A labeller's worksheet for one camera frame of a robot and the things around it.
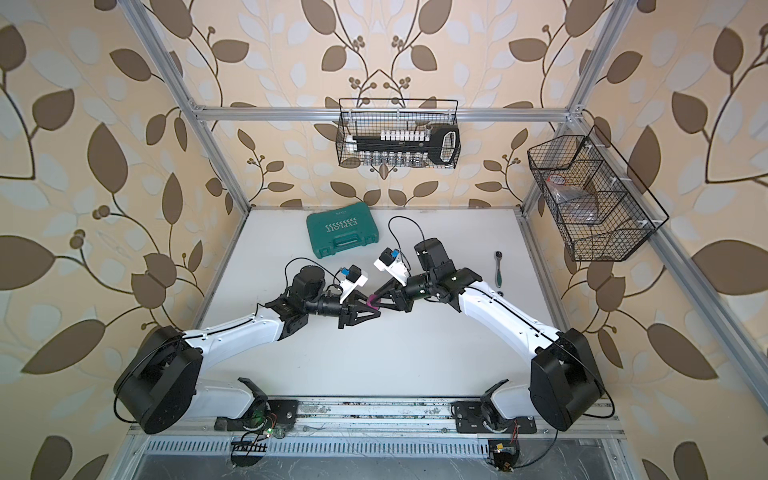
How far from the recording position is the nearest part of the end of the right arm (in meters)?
0.59

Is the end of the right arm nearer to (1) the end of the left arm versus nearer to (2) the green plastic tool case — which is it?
(1) the end of the left arm

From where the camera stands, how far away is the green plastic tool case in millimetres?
1073

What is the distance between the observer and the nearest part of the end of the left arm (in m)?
0.65

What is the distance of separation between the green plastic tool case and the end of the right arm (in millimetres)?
368

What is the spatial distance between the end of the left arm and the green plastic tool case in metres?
0.35
